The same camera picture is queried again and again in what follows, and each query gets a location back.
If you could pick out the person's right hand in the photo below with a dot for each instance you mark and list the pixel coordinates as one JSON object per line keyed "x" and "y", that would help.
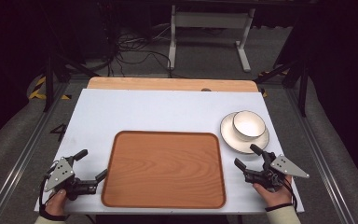
{"x": 273, "y": 196}

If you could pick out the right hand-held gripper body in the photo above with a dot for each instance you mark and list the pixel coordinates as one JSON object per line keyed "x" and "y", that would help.
{"x": 276, "y": 171}

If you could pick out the wooden tray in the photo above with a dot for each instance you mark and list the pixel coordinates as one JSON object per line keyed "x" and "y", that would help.
{"x": 164, "y": 169}

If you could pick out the white plate with dark rim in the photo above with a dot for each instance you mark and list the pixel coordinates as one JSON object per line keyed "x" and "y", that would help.
{"x": 230, "y": 137}

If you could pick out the white board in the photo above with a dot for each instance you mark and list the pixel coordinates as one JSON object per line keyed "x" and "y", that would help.
{"x": 155, "y": 109}

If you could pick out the white bowl with dark rim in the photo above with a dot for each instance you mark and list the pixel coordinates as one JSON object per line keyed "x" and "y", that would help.
{"x": 248, "y": 126}

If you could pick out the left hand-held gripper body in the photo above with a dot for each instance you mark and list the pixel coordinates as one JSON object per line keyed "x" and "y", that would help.
{"x": 60, "y": 175}

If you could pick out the aluminium rail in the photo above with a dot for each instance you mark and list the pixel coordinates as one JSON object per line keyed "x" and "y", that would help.
{"x": 21, "y": 161}
{"x": 320, "y": 155}

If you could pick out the yellow black hazard tape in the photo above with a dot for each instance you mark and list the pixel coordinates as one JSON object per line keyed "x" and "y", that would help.
{"x": 37, "y": 91}
{"x": 264, "y": 92}

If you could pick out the person's left hand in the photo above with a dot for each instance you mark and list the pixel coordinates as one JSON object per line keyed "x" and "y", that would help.
{"x": 56, "y": 202}

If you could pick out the white metal stand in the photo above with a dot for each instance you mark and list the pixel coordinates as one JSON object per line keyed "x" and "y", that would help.
{"x": 211, "y": 20}

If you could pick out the black metal stand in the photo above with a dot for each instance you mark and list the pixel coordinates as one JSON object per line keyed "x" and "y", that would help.
{"x": 51, "y": 77}
{"x": 303, "y": 81}

